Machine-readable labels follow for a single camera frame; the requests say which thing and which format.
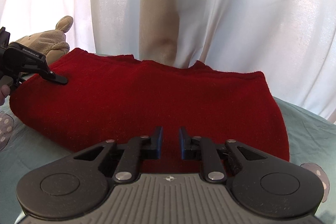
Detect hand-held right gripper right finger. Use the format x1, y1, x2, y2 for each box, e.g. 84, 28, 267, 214
178, 126, 269, 183

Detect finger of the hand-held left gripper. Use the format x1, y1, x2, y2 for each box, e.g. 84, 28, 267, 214
34, 67, 69, 85

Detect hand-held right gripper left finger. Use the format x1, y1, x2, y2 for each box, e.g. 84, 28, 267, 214
73, 126, 164, 183

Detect red knitted coat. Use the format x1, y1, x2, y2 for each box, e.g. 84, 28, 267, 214
9, 47, 291, 178

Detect person's left hand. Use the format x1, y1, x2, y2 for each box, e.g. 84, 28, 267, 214
0, 84, 11, 106

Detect beige plush mouse toy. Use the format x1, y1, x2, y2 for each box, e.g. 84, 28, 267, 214
14, 16, 74, 62

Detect light blue mushroom print bedsheet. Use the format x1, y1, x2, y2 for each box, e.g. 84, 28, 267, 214
0, 94, 336, 224

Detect white curtain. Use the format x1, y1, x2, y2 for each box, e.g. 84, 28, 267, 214
0, 0, 336, 122

